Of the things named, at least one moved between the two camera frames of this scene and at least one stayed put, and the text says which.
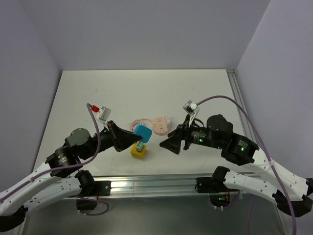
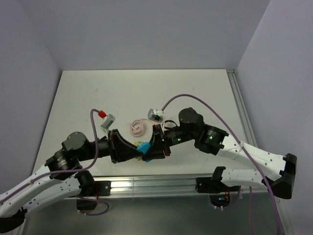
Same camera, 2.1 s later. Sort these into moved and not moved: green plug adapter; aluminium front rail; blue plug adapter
Moved: blue plug adapter
Not moved: aluminium front rail; green plug adapter
